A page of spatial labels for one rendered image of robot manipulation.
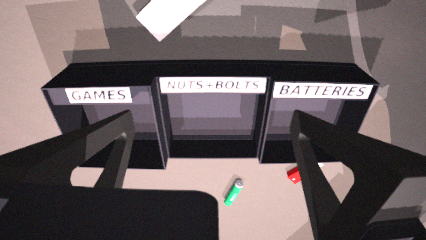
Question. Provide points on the red usb stick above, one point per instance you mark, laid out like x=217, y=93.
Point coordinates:
x=294, y=174

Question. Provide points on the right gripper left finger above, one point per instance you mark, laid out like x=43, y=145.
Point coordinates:
x=52, y=161

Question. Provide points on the black three-compartment bin rack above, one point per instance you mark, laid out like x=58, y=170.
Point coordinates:
x=210, y=109

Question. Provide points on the green battery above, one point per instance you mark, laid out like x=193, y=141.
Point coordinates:
x=233, y=192

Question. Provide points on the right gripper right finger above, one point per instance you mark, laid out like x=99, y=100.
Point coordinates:
x=389, y=181

